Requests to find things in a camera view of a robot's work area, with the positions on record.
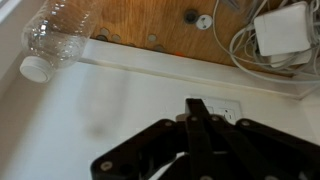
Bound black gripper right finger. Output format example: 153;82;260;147
198;98;320;180

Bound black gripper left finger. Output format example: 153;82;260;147
89;98;201;180

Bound white wall switch plate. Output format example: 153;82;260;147
191;96;243;125

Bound white laptop power adapter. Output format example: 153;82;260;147
253;0;314;68

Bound white round disc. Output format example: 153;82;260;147
195;14;214;31

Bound clear plastic bottle white cap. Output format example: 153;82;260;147
19;0;101;84

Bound white charger cables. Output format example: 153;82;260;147
211;0;320;84

